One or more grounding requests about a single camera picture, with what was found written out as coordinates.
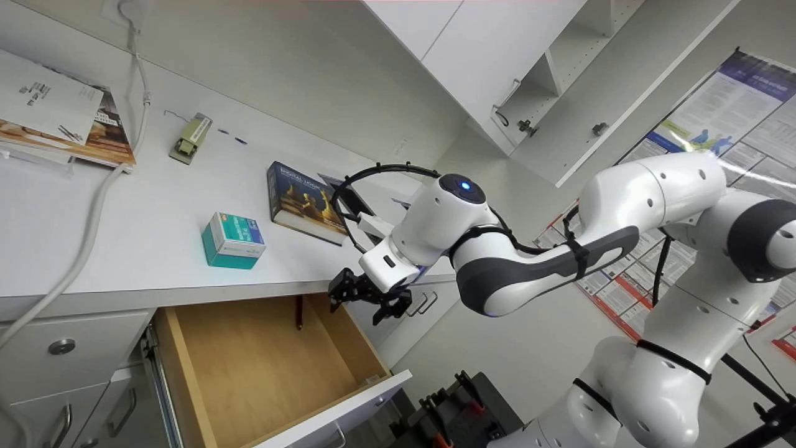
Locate white drawer stack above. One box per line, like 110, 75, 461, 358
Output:
0, 310, 151, 448

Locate open wooden drawer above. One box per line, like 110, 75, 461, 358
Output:
151, 297, 413, 448

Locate wall poster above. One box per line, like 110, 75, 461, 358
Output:
544, 48, 796, 364

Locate white upper cabinets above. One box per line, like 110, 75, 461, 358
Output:
364, 0, 738, 187

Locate black camera tripod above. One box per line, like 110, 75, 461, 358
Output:
719, 355, 796, 448

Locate white lower cabinet doors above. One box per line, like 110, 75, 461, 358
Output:
360, 281, 458, 365

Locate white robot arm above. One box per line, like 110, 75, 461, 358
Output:
328, 152, 796, 448

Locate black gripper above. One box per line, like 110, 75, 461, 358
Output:
328, 268, 413, 327

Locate black red tools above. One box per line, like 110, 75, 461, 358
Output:
387, 371, 523, 448

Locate white cable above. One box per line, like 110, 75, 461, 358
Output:
0, 0, 155, 352

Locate teal small box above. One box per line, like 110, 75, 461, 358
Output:
201, 212, 265, 268

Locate stacked papers and magazines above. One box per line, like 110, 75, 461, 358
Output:
0, 49, 135, 166

